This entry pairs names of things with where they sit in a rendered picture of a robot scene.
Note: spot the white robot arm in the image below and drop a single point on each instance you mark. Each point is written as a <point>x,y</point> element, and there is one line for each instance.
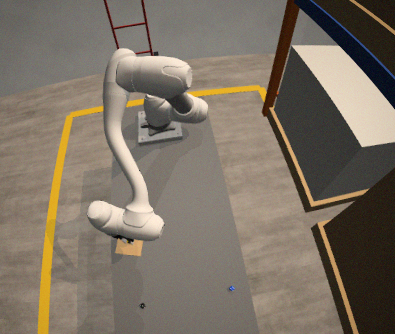
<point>169,79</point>

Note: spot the tan flat mat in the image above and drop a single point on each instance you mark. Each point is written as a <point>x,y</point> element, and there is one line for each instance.
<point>129,249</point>

